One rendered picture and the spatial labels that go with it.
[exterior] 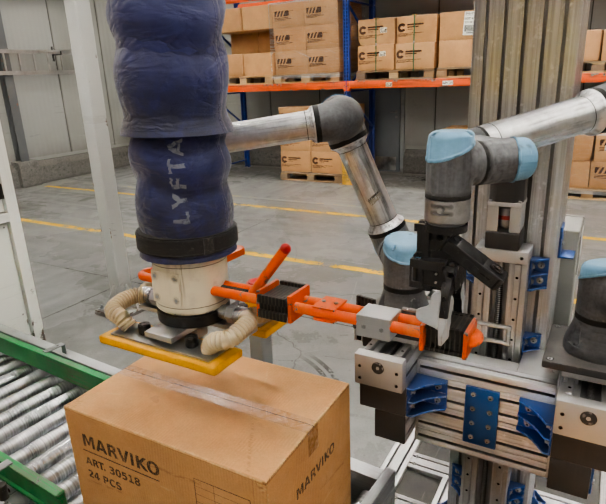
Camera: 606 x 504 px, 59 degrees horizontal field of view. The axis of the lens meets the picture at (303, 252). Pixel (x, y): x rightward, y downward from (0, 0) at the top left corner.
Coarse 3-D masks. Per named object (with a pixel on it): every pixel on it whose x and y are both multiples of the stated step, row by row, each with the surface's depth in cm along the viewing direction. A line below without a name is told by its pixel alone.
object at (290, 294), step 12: (264, 288) 113; (276, 288) 116; (288, 288) 115; (300, 288) 112; (264, 300) 110; (276, 300) 108; (288, 300) 108; (300, 300) 111; (264, 312) 111; (276, 312) 110; (288, 312) 109
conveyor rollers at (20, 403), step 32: (0, 352) 251; (0, 384) 224; (32, 384) 220; (64, 384) 220; (0, 416) 200; (32, 416) 200; (64, 416) 200; (0, 448) 182; (32, 448) 182; (64, 448) 182
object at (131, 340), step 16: (112, 336) 124; (128, 336) 123; (144, 336) 123; (192, 336) 116; (144, 352) 118; (160, 352) 116; (176, 352) 115; (192, 352) 115; (224, 352) 115; (240, 352) 116; (192, 368) 112; (208, 368) 110; (224, 368) 112
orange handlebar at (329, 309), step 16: (144, 272) 130; (224, 288) 118; (304, 304) 108; (320, 304) 107; (336, 304) 107; (352, 304) 108; (320, 320) 107; (336, 320) 105; (352, 320) 103; (400, 320) 102; (416, 320) 101; (416, 336) 97; (480, 336) 94
